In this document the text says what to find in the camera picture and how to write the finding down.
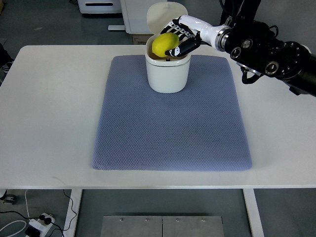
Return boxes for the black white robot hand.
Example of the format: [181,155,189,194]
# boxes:
[160,15,232,57]

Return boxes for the yellow lemon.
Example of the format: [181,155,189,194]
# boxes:
[152,32,179,57]

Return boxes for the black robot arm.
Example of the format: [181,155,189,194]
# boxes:
[216,0,316,96]

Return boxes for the white trash bin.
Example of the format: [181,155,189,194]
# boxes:
[145,1,191,93]

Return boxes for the cardboard box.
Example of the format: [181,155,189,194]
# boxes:
[132,34,153,45]

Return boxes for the white cabinet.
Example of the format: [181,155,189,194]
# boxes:
[108,0,164,35]

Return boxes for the blue quilted mat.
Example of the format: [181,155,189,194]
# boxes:
[92,55,252,171]

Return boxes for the white appliance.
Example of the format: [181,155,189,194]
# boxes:
[78,0,121,14]

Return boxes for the person at left edge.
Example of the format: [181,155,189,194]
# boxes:
[0,44,14,75]

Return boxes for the left white table leg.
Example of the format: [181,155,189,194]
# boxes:
[63,189,82,237]

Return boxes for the white table leg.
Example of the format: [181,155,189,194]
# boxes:
[63,189,82,237]
[243,189,264,237]

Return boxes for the right white table leg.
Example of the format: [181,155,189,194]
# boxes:
[243,189,264,237]

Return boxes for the white power strip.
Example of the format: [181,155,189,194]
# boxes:
[29,213,55,237]

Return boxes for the metal base plate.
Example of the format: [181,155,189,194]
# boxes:
[101,216,224,237]

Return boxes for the black power cable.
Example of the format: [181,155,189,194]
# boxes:
[0,189,78,237]

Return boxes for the white cable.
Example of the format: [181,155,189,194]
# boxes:
[0,190,31,237]

